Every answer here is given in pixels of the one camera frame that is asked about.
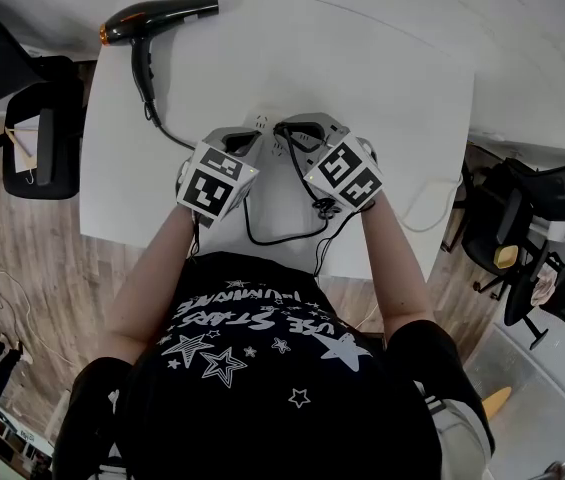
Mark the round wooden table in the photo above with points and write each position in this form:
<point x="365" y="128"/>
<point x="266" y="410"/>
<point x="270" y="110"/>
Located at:
<point x="497" y="402"/>

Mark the white power strip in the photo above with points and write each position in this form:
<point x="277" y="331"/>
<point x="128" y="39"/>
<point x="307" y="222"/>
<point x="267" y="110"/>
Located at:
<point x="264" y="118"/>

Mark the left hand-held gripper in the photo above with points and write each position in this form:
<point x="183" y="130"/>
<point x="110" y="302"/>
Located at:
<point x="212" y="183"/>

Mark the person's right forearm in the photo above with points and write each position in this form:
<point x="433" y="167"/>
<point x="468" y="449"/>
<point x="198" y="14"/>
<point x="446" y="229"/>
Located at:
<point x="397" y="268"/>

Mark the white paper sheet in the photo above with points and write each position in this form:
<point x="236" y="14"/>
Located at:
<point x="27" y="140"/>

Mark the wooden clothes hanger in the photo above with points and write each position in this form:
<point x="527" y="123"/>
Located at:
<point x="17" y="143"/>

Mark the black hair dryer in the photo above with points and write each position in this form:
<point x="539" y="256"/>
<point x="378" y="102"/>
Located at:
<point x="162" y="15"/>

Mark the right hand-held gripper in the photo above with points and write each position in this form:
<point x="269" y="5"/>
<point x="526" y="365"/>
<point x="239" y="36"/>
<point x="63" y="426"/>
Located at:
<point x="347" y="173"/>

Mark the crumpled pink cloth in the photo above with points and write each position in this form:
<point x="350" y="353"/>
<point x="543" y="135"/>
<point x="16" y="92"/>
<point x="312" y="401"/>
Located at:
<point x="543" y="289"/>

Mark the person's black star t-shirt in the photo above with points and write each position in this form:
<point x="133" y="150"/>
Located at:
<point x="272" y="408"/>

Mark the small yellow box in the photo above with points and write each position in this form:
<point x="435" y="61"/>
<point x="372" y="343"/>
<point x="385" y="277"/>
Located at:
<point x="506" y="257"/>

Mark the person's left forearm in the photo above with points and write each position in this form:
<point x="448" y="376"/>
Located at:
<point x="154" y="278"/>

